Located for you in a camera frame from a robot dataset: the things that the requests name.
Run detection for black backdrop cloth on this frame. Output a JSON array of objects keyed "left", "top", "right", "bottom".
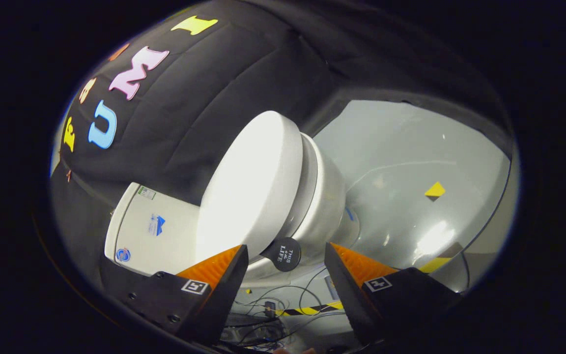
[{"left": 50, "top": 0, "right": 514, "bottom": 276}]

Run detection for yellow brown floor tape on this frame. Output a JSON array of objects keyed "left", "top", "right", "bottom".
[{"left": 418, "top": 242, "right": 465, "bottom": 274}]

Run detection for white toilet lid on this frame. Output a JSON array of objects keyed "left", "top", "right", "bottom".
[{"left": 196, "top": 110, "right": 304, "bottom": 276}]

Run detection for black round lid tab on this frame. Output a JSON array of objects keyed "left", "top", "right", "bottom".
[{"left": 260, "top": 237, "right": 302, "bottom": 272}]

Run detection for black cables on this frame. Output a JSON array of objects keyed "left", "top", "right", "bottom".
[{"left": 222, "top": 268, "right": 352, "bottom": 352}]

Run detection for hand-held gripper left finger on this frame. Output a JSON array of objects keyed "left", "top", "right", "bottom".
[{"left": 111, "top": 244, "right": 249, "bottom": 347}]

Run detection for white toilet tank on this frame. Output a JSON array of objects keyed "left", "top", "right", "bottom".
[{"left": 104, "top": 182, "right": 205, "bottom": 276}]

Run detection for yellow black striped tape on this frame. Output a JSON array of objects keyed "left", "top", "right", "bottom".
[{"left": 276, "top": 301, "right": 345, "bottom": 317}]

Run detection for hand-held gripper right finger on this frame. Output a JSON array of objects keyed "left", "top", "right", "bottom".
[{"left": 324, "top": 242, "right": 463, "bottom": 346}]

